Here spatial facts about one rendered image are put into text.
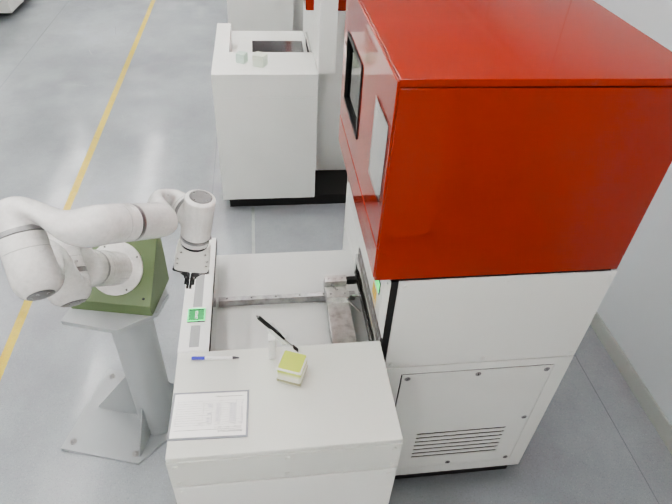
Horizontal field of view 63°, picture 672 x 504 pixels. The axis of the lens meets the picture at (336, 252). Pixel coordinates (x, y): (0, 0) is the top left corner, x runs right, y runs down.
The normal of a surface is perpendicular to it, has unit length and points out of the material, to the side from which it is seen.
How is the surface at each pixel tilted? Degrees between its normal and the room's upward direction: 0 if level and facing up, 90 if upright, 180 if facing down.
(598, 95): 90
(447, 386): 90
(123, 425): 0
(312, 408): 0
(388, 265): 90
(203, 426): 0
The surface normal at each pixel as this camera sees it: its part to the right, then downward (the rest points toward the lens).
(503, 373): 0.12, 0.65
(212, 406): 0.05, -0.76
